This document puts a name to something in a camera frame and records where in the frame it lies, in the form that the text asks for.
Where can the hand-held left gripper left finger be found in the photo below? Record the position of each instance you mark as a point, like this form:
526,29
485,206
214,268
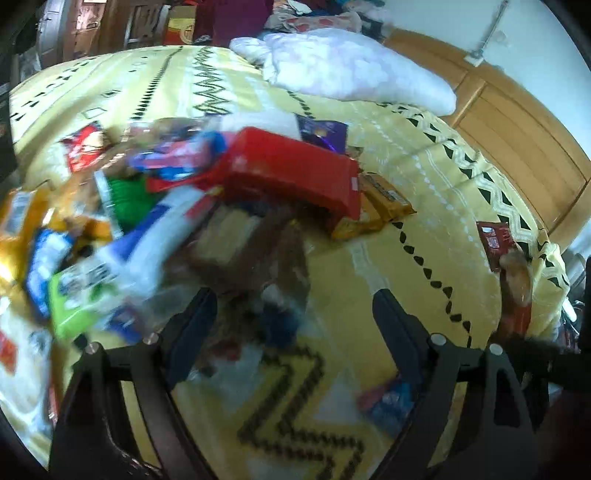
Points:
187,344

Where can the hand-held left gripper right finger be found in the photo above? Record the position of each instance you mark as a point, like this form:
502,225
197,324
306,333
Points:
400,344

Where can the clear glass bowl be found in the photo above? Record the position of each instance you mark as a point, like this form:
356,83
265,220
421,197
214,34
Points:
277,392

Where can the small blue and red packet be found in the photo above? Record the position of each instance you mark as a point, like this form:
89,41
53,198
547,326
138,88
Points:
388,402

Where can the dark red snack packet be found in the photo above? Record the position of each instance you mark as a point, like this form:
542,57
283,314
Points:
516,286

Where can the large blue and white packet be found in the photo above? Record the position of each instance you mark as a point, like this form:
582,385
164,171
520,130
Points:
152,240

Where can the brown pastry packet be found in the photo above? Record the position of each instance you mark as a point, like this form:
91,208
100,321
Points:
240,240

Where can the lime green snack packet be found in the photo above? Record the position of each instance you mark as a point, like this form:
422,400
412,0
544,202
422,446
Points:
76,297

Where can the golden snack bar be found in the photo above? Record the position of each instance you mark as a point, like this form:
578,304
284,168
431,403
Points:
356,226
385,196

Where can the brown and red snack packet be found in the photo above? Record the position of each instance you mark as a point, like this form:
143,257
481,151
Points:
496,240

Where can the yellow patterned bedspread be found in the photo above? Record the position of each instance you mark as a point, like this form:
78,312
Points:
438,194

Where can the dark green snack packet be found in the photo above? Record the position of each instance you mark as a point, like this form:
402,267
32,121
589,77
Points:
129,198

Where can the blue snack bag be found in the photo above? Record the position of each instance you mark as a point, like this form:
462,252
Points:
46,272

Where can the blue red white snack packet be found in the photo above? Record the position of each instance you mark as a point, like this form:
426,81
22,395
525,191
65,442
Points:
180,154

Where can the red snack box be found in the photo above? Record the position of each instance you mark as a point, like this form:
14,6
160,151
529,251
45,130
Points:
286,175

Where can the orange snack bag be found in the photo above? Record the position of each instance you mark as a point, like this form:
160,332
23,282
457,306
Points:
18,230

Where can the red and white snack bag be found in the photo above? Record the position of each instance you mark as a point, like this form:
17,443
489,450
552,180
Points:
85,147

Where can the purple snack packet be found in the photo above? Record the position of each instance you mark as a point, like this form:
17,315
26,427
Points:
323,133

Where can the wooden headboard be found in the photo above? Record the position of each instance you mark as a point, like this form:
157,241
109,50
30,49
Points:
508,120

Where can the white pillow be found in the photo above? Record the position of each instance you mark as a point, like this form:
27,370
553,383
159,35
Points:
351,69

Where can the red gift bag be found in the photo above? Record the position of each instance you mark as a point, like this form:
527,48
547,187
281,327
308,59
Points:
181,25

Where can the pile of colourful clothes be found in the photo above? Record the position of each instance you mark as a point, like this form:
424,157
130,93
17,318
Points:
323,16

